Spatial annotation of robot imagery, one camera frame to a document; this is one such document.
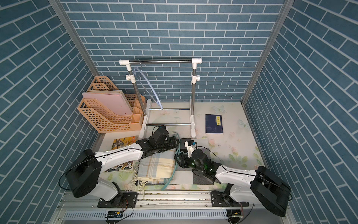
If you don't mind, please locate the dark blue book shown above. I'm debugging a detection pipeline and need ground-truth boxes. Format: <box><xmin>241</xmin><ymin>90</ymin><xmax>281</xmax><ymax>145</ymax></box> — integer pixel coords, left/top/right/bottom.
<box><xmin>205</xmin><ymin>114</ymin><xmax>223</xmax><ymax>133</ymax></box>

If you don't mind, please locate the floral tablecloth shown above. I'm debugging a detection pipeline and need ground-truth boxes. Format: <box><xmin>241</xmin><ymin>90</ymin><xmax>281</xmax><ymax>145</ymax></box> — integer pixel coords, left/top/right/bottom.
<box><xmin>99</xmin><ymin>102</ymin><xmax>265</xmax><ymax>190</ymax></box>

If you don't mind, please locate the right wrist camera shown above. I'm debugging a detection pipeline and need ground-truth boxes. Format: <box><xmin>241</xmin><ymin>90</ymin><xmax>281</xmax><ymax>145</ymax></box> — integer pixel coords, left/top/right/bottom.
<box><xmin>185</xmin><ymin>140</ymin><xmax>196</xmax><ymax>158</ymax></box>

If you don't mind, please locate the green circuit board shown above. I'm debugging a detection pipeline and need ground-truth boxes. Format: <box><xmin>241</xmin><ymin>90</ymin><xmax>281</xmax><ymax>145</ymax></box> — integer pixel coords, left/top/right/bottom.
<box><xmin>105</xmin><ymin>211</ymin><xmax>124</xmax><ymax>219</ymax></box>

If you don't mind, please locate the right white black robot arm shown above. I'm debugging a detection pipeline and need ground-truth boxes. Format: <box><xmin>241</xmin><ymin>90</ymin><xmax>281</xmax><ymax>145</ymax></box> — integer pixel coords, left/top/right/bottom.
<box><xmin>174</xmin><ymin>149</ymin><xmax>291</xmax><ymax>217</ymax></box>

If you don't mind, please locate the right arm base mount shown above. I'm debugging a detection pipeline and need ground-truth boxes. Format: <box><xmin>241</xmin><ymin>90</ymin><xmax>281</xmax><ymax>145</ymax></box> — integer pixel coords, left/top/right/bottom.
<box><xmin>210</xmin><ymin>184</ymin><xmax>249</xmax><ymax>207</ymax></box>

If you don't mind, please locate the yellow illustrated book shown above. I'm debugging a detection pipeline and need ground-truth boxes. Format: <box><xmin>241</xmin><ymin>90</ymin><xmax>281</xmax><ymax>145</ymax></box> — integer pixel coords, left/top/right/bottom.
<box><xmin>105</xmin><ymin>136</ymin><xmax>138</xmax><ymax>172</ymax></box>

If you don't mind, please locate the plaid cream blue scarf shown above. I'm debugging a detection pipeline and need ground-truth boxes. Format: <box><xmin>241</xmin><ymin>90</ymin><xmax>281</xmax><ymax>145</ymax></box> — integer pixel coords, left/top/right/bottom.
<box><xmin>126</xmin><ymin>149</ymin><xmax>175</xmax><ymax>191</ymax></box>

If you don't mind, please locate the orange plastic file organizer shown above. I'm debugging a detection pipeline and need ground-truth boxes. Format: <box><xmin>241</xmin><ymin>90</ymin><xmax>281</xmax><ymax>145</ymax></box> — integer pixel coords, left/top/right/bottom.
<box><xmin>77</xmin><ymin>76</ymin><xmax>144</xmax><ymax>133</ymax></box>

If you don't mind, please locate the white steel clothes rack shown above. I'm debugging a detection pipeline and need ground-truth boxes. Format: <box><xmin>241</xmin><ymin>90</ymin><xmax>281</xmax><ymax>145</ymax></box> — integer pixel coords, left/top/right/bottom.
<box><xmin>119</xmin><ymin>57</ymin><xmax>202</xmax><ymax>139</ymax></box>

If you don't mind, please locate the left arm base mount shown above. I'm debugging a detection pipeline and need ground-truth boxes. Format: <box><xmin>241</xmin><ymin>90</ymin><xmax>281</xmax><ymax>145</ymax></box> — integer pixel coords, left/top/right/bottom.
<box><xmin>98</xmin><ymin>182</ymin><xmax>138</xmax><ymax>208</ymax></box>

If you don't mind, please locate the black grey checkered mat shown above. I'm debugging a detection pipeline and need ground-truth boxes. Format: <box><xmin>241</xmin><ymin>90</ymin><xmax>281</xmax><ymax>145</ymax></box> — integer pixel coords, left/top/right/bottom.
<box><xmin>146</xmin><ymin>138</ymin><xmax>214</xmax><ymax>186</ymax></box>

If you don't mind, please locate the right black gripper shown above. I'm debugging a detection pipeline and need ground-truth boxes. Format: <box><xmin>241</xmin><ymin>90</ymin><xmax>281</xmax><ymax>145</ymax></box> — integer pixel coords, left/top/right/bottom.
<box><xmin>174</xmin><ymin>154</ymin><xmax>206</xmax><ymax>174</ymax></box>

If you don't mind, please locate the light blue plastic hanger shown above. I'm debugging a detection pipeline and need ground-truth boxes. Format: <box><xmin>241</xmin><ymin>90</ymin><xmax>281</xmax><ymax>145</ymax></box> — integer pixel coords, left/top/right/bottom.
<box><xmin>132</xmin><ymin>67</ymin><xmax>164</xmax><ymax>110</ymax></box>

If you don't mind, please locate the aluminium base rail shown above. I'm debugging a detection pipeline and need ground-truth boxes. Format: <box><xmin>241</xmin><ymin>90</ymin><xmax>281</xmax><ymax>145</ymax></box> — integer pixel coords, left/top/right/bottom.
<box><xmin>50</xmin><ymin>189</ymin><xmax>295</xmax><ymax>224</ymax></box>

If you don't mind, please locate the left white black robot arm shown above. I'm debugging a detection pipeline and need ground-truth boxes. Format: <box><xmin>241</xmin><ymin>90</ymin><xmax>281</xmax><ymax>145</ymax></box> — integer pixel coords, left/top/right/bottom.
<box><xmin>65</xmin><ymin>126</ymin><xmax>180</xmax><ymax>201</ymax></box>

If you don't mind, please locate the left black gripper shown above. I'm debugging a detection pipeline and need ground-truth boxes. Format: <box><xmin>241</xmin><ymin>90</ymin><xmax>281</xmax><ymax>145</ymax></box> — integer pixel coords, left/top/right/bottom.
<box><xmin>154</xmin><ymin>136</ymin><xmax>181</xmax><ymax>152</ymax></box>

